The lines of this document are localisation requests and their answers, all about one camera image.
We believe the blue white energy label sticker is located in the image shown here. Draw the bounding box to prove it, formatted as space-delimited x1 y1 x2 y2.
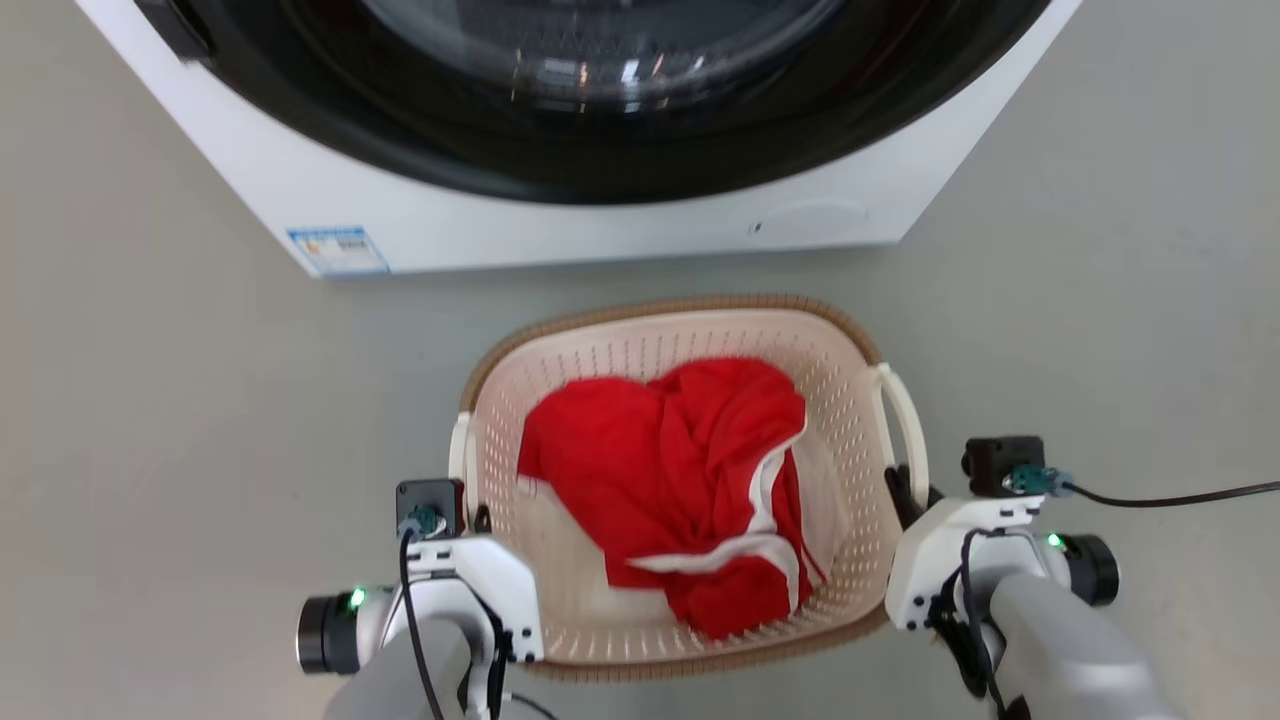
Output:
287 227 391 278

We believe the white drain filter cover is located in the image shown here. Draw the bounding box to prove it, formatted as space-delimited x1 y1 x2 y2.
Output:
746 199 871 241

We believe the beige perforated plastic laundry basket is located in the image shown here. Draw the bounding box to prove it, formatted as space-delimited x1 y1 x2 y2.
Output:
448 294 931 684

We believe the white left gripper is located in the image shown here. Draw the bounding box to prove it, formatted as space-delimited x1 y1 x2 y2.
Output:
404 503 546 665

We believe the white front-load washing machine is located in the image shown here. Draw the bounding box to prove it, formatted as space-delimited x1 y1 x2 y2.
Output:
75 0 1085 279

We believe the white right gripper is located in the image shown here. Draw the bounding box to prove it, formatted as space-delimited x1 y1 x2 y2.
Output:
884 464 1049 632

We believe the black right arm looped cable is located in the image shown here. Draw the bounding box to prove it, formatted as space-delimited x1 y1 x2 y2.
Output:
926 528 1041 719

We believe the red garment with white trim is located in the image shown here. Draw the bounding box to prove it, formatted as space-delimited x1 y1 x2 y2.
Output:
516 357 829 641

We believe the black round washing machine door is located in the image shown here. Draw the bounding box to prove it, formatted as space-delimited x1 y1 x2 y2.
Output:
134 0 1053 207

